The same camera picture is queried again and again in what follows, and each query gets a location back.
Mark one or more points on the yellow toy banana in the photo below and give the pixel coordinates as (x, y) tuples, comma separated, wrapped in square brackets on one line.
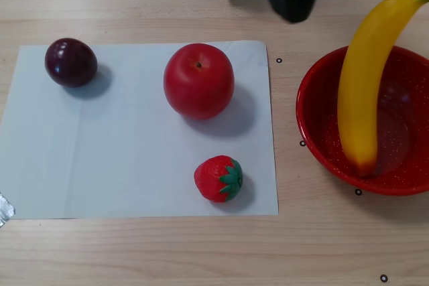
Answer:
[(362, 91)]

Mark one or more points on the red speckled bowl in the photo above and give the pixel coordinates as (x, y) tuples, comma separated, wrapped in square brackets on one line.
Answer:
[(402, 152)]

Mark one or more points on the red toy apple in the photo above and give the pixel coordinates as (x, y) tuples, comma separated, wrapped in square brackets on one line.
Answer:
[(198, 81)]

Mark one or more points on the red toy strawberry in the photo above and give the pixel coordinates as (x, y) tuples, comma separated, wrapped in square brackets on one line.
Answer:
[(214, 179)]

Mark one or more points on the white paper sheet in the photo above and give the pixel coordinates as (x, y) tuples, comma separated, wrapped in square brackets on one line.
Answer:
[(117, 148)]

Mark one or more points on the dark purple toy plum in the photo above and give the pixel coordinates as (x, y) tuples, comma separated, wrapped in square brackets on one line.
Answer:
[(70, 63)]

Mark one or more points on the grey duct tape piece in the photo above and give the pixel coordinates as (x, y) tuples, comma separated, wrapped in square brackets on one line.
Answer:
[(6, 210)]

